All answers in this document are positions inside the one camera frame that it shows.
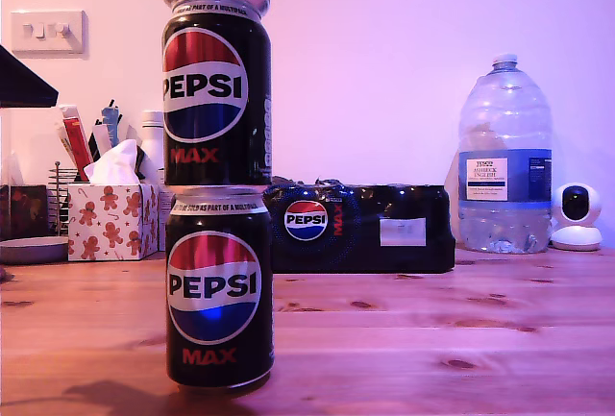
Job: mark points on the white bottle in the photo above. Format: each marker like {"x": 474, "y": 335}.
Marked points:
{"x": 152, "y": 139}

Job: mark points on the blue sachet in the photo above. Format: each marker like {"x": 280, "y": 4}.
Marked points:
{"x": 110, "y": 123}

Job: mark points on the dark wooden box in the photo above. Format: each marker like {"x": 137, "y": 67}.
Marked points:
{"x": 29, "y": 212}

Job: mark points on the gingerbread print tissue box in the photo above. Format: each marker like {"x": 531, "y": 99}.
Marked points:
{"x": 113, "y": 224}

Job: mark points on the black Pepsi Max multipack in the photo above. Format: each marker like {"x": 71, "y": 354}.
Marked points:
{"x": 365, "y": 238}

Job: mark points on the small white round camera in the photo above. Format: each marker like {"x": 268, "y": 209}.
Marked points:
{"x": 576, "y": 214}

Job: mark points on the beige sachet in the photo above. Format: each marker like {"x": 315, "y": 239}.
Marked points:
{"x": 65, "y": 144}

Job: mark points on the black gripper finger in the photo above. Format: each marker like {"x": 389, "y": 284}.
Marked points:
{"x": 21, "y": 82}

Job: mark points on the white printed carton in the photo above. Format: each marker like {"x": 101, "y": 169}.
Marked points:
{"x": 162, "y": 224}

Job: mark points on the white sachet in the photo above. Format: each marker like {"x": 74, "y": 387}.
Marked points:
{"x": 101, "y": 139}

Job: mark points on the white tissue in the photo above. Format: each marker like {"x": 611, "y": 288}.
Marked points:
{"x": 115, "y": 163}

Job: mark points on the white wall switch plate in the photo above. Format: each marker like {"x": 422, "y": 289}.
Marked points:
{"x": 48, "y": 34}

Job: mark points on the large clear water bottle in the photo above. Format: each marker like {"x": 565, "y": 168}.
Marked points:
{"x": 504, "y": 147}

